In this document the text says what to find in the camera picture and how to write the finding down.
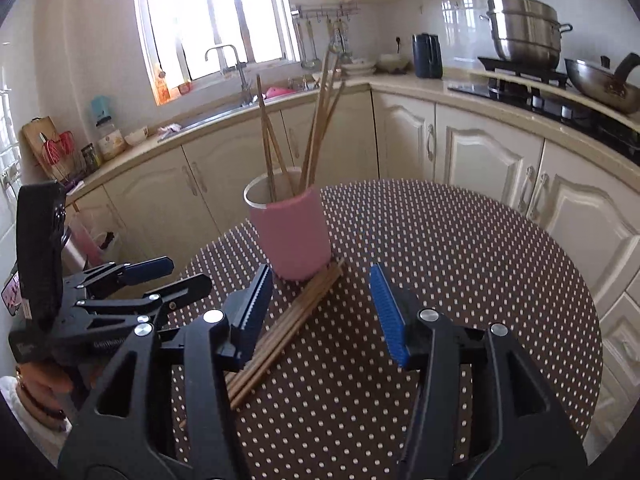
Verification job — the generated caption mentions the metal kitchen faucet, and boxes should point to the metal kitchen faucet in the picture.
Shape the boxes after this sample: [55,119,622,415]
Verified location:
[204,44,255,106]

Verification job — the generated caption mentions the person's left hand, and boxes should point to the person's left hand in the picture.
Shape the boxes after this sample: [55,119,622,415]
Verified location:
[15,364,76,413]

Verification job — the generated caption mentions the hanging metal skimmer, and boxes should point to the hanging metal skimmer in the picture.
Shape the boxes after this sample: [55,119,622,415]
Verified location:
[327,19,353,61]

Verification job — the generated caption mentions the pile of wooden chopsticks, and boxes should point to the pile of wooden chopsticks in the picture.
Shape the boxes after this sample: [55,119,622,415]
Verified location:
[177,256,347,431]

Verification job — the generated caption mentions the pink plastic container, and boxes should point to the pink plastic container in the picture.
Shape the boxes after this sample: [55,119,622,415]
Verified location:
[67,215,103,268]

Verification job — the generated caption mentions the black gas stove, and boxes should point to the black gas stove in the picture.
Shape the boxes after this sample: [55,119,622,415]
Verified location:
[447,55,640,161]

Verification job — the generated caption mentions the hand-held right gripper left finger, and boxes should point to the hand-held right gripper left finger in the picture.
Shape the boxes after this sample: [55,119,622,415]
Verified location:
[57,264,275,480]

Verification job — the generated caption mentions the wooden chopstick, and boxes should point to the wooden chopstick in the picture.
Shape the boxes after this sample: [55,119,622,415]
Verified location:
[259,104,297,195]
[304,67,341,192]
[300,49,332,195]
[309,80,347,191]
[256,74,277,202]

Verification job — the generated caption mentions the hanging metal ladle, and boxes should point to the hanging metal ladle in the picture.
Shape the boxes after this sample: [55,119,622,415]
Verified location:
[297,17,321,70]

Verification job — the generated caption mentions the beige kitchen countertop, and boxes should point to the beige kitchen countertop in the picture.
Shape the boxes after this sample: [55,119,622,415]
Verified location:
[65,72,640,196]

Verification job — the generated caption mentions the pink cup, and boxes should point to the pink cup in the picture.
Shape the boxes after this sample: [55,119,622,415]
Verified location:
[243,166,332,281]

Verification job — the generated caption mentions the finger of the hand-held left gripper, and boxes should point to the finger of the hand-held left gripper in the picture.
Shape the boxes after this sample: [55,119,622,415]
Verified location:
[75,274,213,328]
[65,256,175,302]

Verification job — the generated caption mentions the white ceramic bowl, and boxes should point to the white ceramic bowl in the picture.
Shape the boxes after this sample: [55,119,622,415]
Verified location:
[341,57,377,77]
[377,53,412,74]

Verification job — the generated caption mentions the cream kitchen base cabinets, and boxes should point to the cream kitchen base cabinets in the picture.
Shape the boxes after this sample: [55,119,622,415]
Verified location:
[65,87,640,461]

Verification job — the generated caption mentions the clear food jar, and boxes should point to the clear food jar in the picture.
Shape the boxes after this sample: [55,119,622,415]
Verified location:
[96,127,126,162]

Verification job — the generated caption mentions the dark blue kettle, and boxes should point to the dark blue kettle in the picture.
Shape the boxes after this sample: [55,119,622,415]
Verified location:
[411,32,444,80]

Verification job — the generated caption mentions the dark beaded bracelet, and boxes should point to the dark beaded bracelet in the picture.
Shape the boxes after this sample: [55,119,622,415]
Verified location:
[15,366,68,423]

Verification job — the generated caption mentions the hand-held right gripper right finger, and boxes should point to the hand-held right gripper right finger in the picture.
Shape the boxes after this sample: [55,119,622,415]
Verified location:
[369,262,588,480]

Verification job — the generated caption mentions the orange package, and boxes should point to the orange package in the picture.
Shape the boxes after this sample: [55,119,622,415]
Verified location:
[154,65,174,106]

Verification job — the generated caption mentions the brown polka dot tablecloth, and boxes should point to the brown polka dot tablecloth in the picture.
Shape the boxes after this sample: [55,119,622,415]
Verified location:
[165,178,603,480]

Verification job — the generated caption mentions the kitchen window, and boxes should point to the kitchen window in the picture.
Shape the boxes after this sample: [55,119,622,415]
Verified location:
[132,0,301,106]

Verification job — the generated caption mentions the steel wok with black handle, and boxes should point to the steel wok with black handle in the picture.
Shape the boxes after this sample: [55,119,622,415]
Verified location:
[564,52,640,115]

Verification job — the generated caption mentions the wire rack with red utensils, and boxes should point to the wire rack with red utensils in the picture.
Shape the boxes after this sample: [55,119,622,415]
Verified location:
[40,130,83,186]

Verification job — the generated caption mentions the metal utensil rail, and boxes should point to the metal utensil rail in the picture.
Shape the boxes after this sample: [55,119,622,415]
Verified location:
[291,4,362,20]

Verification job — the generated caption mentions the wooden cutting board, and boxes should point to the wooden cutting board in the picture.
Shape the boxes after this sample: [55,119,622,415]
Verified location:
[21,116,63,181]

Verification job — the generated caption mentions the stainless steel sink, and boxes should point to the stainless steel sink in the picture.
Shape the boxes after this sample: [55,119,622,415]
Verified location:
[175,97,311,126]

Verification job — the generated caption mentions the stainless steel steamer pot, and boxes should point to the stainless steel steamer pot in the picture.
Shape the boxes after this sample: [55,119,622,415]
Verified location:
[479,0,573,71]

